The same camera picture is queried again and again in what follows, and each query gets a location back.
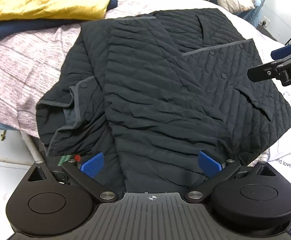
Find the black quilted jacket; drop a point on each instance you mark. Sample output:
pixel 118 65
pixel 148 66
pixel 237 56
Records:
pixel 160 85

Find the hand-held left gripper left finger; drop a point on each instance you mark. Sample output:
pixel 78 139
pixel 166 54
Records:
pixel 93 165

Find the pink grey striped bed sheet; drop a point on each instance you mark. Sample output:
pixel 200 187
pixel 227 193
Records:
pixel 15 67

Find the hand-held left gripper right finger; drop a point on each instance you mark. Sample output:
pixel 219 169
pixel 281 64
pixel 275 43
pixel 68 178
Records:
pixel 208 164

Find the white printed bed sheet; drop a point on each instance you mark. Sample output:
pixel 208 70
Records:
pixel 285 152

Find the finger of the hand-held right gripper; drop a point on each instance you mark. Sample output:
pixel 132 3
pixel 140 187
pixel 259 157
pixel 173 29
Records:
pixel 265 72
pixel 284 51

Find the white wall socket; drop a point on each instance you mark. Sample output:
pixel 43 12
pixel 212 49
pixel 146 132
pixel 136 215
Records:
pixel 266 22

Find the white bed frame rail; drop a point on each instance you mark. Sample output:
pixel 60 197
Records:
pixel 30 146

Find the navy folded garment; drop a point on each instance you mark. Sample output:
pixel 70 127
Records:
pixel 15 28

